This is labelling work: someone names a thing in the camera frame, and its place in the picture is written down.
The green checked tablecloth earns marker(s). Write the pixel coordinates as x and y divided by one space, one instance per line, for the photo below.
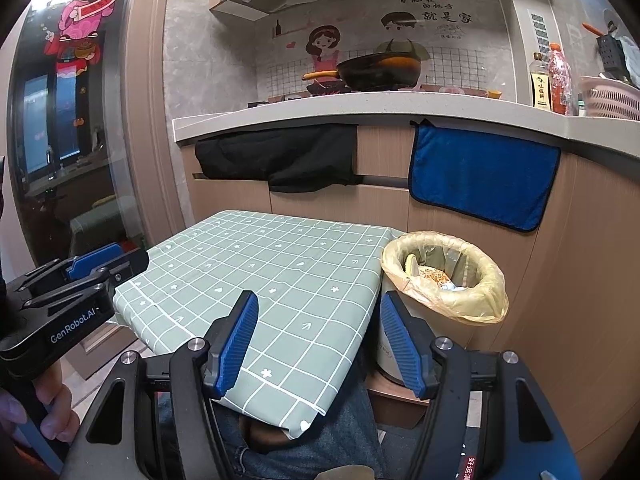
280 280

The low wooden stool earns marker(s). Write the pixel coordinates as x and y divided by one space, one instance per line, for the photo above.
395 405

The person's left hand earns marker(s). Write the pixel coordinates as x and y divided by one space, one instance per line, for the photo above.
52 410

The wooden kitchen cabinet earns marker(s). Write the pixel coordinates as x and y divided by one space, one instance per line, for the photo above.
380 150

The cartoon wall sticker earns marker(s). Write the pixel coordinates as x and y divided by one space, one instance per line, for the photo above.
325 45

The small teal bottle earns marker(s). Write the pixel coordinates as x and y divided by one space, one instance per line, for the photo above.
579 102

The glass sliding door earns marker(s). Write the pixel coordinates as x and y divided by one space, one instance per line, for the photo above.
35 160

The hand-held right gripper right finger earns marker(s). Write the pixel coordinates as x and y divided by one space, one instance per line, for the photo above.
405 345

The pink plastic basket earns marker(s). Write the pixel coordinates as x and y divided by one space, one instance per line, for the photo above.
610 100

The black gas stove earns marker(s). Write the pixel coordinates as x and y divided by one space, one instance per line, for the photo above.
320 89

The black cloth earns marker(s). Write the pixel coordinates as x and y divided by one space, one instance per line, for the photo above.
280 155

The fortune god window decal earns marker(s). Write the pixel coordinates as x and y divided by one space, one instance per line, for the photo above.
82 10

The clear oil bottle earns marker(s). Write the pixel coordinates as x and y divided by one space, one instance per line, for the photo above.
540 87

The beige woven basket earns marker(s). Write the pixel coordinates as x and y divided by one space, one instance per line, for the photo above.
480 300

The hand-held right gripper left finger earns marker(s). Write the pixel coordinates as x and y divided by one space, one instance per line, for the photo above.
237 345

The person's jeans leg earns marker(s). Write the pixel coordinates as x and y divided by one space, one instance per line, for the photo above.
345 420

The grey kitchen countertop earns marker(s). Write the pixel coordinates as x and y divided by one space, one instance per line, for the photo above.
350 112

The white smiley trash bin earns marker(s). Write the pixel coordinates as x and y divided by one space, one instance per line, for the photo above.
384 355

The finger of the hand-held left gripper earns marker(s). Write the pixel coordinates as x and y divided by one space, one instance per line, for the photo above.
95 260
127 267

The black box grater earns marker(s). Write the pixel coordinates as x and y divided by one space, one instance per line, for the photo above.
612 55

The red drink bottle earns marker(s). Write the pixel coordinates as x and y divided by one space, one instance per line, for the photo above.
560 80

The white cloth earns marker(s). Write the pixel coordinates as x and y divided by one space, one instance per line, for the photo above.
632 60

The blue towel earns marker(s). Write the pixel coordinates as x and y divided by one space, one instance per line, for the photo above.
480 175

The white vented pipe cover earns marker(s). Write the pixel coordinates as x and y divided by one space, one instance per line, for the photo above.
537 25

